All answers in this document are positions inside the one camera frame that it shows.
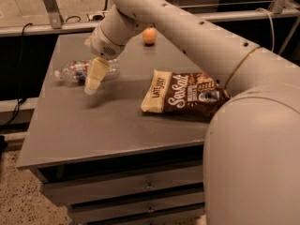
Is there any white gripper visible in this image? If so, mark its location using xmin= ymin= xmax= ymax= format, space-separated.
xmin=84 ymin=24 xmax=125 ymax=95

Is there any clear plastic water bottle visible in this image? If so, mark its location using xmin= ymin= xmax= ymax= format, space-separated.
xmin=54 ymin=59 xmax=119 ymax=85

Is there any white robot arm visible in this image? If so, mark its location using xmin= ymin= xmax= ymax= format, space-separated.
xmin=90 ymin=0 xmax=300 ymax=225

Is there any white power strip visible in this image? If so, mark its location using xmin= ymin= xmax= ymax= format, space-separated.
xmin=87 ymin=11 xmax=106 ymax=22

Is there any small orange fruit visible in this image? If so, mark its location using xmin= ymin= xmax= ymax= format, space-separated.
xmin=142 ymin=27 xmax=157 ymax=45

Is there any brown sea salt chip bag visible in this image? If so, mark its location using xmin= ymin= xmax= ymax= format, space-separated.
xmin=141 ymin=70 xmax=231 ymax=117

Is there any grey drawer cabinet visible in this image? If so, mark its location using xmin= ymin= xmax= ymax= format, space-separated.
xmin=17 ymin=34 xmax=209 ymax=225

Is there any grey metal railing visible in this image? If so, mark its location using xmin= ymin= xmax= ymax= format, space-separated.
xmin=0 ymin=0 xmax=299 ymax=38

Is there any black floor cable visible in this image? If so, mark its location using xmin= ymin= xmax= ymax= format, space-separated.
xmin=0 ymin=22 xmax=34 ymax=128

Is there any white cable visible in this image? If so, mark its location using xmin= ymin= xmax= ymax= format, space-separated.
xmin=255 ymin=7 xmax=276 ymax=53

